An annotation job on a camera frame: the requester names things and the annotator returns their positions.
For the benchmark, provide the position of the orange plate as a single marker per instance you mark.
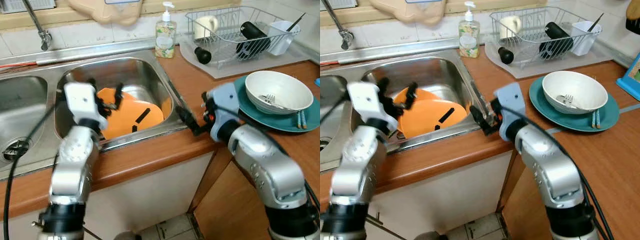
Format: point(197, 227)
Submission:
point(107, 94)
point(125, 120)
point(425, 120)
point(425, 94)

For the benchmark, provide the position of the wooden cabinet door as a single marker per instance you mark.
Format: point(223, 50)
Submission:
point(230, 205)
point(525, 210)

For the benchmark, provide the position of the black round cap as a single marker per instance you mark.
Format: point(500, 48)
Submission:
point(202, 55)
point(505, 55)

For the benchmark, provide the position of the black flask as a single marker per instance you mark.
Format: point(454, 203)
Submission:
point(252, 37)
point(556, 39)

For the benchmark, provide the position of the clear blue-rimmed plastic pocket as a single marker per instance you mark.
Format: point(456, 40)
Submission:
point(122, 1)
point(425, 1)

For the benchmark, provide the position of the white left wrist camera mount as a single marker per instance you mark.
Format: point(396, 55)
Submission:
point(80, 100)
point(362, 100)

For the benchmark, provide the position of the wooden chopstick with blue tip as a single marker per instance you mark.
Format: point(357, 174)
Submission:
point(598, 120)
point(304, 120)
point(593, 120)
point(299, 120)

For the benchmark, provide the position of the wooden window frame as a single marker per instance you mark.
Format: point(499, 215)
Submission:
point(350, 17)
point(165, 4)

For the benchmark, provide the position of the dark hanging brush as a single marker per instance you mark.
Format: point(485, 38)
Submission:
point(633, 20)

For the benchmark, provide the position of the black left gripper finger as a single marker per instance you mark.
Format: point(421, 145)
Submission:
point(119, 95)
point(92, 85)
point(384, 86)
point(412, 95)

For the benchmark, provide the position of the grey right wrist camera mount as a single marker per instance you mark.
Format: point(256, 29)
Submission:
point(511, 102)
point(224, 105)

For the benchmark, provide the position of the white cabinet door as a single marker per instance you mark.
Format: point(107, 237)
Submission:
point(150, 200)
point(450, 200)

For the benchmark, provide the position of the stainless steel double sink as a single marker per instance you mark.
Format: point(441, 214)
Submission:
point(145, 75)
point(450, 72)

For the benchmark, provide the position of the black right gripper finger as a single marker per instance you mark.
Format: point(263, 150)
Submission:
point(480, 115)
point(489, 130)
point(187, 116)
point(197, 130)

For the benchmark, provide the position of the metal sink drain strainer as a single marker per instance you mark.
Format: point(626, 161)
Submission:
point(15, 150)

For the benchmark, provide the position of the metal faucet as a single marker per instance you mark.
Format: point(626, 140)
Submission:
point(336, 17)
point(36, 20)

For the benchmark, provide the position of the floral soap pump bottle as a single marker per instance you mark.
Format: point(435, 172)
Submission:
point(469, 39)
point(165, 40)

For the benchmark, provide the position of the white ceramic bowl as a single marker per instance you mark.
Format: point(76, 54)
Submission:
point(287, 87)
point(582, 85)

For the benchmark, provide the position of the metal fork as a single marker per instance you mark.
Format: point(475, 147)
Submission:
point(270, 99)
point(567, 99)

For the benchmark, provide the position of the teal plate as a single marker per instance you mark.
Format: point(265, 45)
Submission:
point(542, 110)
point(250, 112)

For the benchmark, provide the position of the grey drain tray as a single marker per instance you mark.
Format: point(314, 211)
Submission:
point(225, 69)
point(530, 71)

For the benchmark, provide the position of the cream mug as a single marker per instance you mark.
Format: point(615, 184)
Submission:
point(206, 26)
point(510, 26)

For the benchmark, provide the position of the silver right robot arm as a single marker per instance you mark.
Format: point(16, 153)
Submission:
point(267, 165)
point(552, 167)

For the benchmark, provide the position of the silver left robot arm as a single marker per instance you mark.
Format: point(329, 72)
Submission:
point(72, 165)
point(352, 167)

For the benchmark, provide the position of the white utensil holder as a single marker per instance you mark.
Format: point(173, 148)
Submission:
point(585, 40)
point(282, 40)

